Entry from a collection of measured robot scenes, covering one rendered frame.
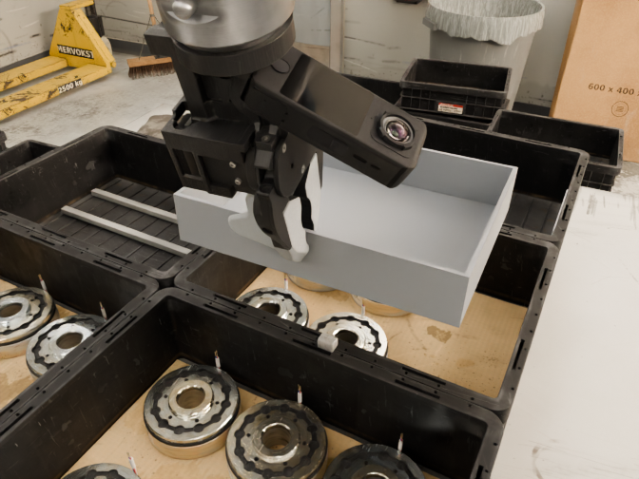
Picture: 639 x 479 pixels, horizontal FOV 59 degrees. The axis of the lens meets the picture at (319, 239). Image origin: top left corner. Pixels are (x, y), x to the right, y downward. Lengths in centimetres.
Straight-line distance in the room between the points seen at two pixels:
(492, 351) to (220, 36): 56
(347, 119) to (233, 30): 9
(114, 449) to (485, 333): 47
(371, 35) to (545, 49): 101
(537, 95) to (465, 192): 294
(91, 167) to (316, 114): 79
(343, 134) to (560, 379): 67
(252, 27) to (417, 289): 24
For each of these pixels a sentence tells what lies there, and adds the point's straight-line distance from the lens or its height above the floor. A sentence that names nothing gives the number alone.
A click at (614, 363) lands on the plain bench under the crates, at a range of 99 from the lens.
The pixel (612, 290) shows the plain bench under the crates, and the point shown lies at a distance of 113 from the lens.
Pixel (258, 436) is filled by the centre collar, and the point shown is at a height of 87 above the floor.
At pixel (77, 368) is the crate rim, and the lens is 62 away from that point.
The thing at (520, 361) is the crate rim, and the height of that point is 93.
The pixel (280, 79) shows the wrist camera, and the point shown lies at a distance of 35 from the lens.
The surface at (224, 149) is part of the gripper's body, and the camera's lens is 37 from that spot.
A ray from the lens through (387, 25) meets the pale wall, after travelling 362.
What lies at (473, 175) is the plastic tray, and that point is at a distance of 61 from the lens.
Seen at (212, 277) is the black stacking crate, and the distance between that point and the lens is 74.
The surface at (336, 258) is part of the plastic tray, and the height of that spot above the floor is 108.
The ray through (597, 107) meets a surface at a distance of 327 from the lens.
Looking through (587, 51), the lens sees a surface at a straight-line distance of 325.
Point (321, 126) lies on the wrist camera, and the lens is 34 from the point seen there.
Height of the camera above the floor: 136
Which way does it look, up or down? 36 degrees down
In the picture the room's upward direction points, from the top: straight up
